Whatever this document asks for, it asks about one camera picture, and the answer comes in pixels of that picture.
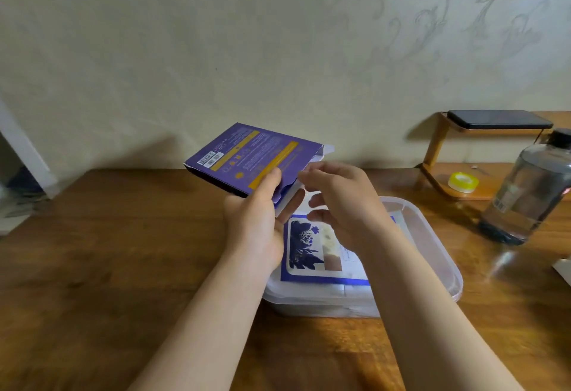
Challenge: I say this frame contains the person's right hand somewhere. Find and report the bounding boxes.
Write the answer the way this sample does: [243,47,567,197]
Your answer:
[297,161,396,253]

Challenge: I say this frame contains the person's left hand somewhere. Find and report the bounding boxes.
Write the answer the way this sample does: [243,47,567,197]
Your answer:
[222,167,306,271]

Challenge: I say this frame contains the blue mask sachet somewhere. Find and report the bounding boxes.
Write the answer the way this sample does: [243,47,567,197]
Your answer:
[280,213,371,287]

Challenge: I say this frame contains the purple box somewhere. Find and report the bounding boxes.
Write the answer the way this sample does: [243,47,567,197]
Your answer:
[183,122,335,217]

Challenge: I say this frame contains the clear plastic container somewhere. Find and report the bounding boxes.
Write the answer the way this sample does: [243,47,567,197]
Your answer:
[262,197,464,319]

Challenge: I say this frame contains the white box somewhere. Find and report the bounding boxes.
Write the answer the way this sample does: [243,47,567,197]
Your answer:
[552,257,571,287]

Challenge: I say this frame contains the person's left forearm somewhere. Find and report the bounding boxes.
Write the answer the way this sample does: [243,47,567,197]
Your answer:
[127,248,277,391]

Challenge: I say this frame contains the person's right forearm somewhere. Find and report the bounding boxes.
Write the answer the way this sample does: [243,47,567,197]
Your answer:
[356,225,525,391]

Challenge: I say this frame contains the yellow tape roll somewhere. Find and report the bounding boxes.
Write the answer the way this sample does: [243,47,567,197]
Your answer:
[447,172,481,194]

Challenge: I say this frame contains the small wooden desk shelf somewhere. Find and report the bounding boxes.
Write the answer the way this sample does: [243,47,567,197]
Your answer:
[419,112,571,202]

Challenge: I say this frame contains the black smartphone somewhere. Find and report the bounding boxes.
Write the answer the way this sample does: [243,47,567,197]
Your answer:
[447,109,554,131]

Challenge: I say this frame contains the clear bottle with black cap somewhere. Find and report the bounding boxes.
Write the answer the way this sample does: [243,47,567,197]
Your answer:
[478,129,571,246]

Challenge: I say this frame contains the dark blue bundle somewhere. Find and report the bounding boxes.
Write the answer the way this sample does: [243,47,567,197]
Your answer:
[7,167,45,198]

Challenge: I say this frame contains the white papers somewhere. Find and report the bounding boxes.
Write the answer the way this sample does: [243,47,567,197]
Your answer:
[0,197,50,233]

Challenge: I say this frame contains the white bookshelf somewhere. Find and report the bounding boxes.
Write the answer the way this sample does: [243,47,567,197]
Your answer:
[0,100,61,200]

